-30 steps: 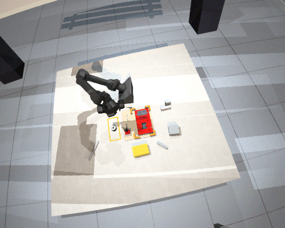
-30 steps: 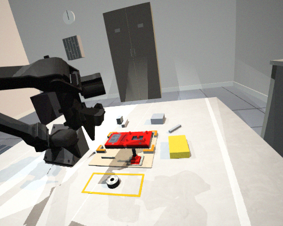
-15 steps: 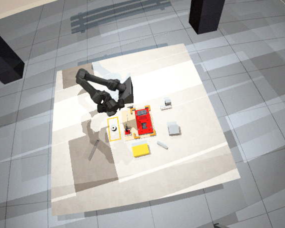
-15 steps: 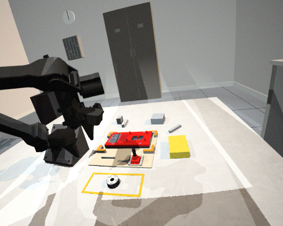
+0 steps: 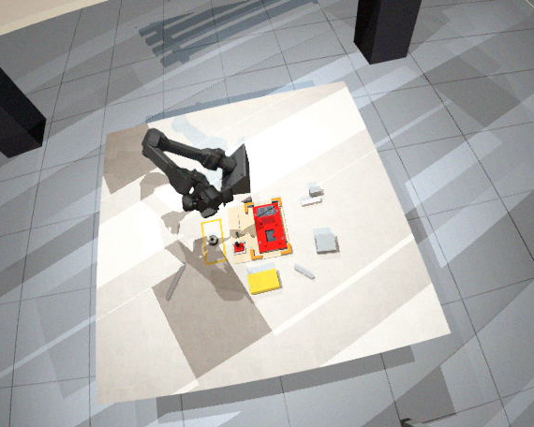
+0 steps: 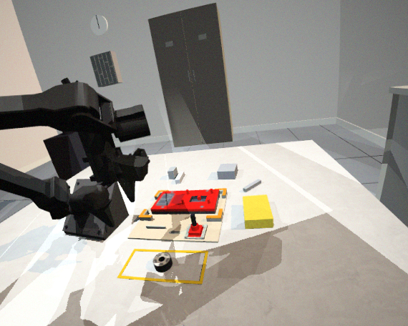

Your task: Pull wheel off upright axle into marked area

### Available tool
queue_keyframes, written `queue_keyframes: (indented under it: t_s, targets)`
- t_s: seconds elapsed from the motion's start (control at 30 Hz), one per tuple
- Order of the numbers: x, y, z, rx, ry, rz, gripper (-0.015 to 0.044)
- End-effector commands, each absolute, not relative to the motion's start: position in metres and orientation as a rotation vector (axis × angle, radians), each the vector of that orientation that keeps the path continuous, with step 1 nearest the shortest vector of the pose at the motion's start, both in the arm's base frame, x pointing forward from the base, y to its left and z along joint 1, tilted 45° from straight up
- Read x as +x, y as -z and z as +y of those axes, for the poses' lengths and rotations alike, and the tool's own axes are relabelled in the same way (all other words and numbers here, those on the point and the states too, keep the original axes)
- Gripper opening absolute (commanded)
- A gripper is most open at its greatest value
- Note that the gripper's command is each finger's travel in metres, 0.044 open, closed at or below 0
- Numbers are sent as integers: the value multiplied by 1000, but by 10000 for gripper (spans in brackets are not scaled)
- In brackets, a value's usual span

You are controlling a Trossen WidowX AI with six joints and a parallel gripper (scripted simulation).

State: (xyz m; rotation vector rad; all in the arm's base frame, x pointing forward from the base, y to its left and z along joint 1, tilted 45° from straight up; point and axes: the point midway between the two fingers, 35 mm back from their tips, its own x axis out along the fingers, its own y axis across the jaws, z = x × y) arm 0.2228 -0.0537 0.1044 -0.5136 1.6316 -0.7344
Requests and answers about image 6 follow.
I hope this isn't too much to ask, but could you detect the yellow rectangular block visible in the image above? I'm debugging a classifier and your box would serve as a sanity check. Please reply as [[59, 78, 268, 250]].
[[243, 194, 273, 229]]

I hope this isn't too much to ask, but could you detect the yellow rectangular outline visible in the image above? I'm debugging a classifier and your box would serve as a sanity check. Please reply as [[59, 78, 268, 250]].
[[117, 249, 208, 285]]

